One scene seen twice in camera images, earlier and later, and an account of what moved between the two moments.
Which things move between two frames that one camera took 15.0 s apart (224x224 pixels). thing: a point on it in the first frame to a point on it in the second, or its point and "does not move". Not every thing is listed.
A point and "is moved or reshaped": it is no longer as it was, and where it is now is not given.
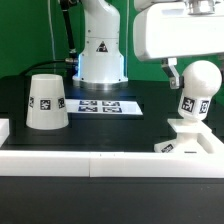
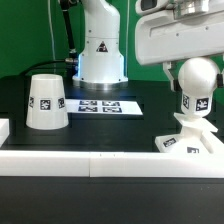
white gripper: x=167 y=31 does not move
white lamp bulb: x=201 y=81 does not move
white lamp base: x=186 y=141 is moved or reshaped
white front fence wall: x=110 y=164 does not move
